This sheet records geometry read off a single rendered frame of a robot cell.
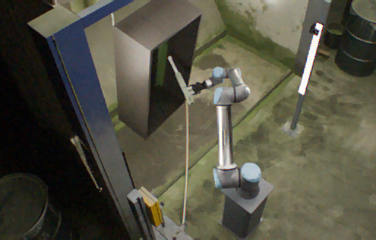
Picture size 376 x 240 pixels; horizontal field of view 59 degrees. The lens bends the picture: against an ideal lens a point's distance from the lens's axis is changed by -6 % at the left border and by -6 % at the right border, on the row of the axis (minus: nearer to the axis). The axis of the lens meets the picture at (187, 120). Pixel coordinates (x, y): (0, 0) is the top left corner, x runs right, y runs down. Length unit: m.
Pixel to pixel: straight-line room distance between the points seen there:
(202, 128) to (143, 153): 0.71
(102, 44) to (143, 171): 1.47
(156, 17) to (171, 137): 1.64
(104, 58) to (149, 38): 1.64
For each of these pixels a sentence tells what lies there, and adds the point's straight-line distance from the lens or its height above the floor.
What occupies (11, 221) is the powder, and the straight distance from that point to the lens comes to 2.79.
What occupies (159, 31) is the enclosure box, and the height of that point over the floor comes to 1.65.
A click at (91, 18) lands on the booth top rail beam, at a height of 2.26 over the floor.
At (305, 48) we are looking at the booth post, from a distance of 4.42.
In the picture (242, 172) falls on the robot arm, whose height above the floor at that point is 0.92.
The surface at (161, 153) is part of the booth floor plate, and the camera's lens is 3.74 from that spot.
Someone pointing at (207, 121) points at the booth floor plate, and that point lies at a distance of 3.98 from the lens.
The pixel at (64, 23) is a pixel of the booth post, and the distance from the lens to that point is 1.59.
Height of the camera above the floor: 3.10
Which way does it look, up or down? 50 degrees down
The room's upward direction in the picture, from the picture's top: 3 degrees counter-clockwise
